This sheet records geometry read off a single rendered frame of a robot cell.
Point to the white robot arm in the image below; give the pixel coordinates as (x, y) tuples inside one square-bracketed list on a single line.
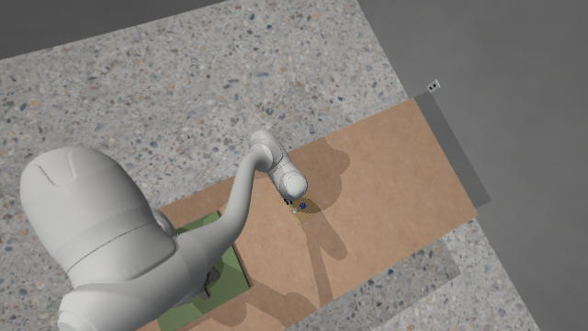
[(125, 269)]

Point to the tan flat mat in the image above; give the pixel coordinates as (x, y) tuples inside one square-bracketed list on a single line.
[(304, 214)]

